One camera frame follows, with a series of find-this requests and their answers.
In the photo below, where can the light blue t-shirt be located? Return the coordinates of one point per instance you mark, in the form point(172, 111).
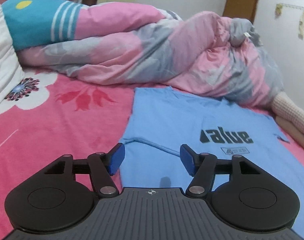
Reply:
point(163, 119)

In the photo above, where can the wall hook rack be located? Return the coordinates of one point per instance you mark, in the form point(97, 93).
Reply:
point(294, 14)

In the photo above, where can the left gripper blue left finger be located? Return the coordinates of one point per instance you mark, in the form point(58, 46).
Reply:
point(102, 167)

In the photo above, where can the beige folded cloth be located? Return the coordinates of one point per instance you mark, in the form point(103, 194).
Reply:
point(286, 125)

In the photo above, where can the cream pink knitted folded cloth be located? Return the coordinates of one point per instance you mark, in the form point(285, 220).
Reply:
point(284, 107)

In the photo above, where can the teal striped pillow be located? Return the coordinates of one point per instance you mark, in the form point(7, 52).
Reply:
point(33, 23)

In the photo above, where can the white quilted pillow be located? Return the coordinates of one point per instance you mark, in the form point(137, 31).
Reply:
point(11, 72)

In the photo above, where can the brown wooden door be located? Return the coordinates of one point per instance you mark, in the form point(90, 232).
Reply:
point(241, 9)

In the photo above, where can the pink grey floral duvet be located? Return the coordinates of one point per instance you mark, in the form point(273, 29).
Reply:
point(126, 43)

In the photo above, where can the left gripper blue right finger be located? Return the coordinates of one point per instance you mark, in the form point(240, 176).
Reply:
point(202, 169)

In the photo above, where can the pink floral fleece blanket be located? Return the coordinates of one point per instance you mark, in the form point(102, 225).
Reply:
point(48, 115)

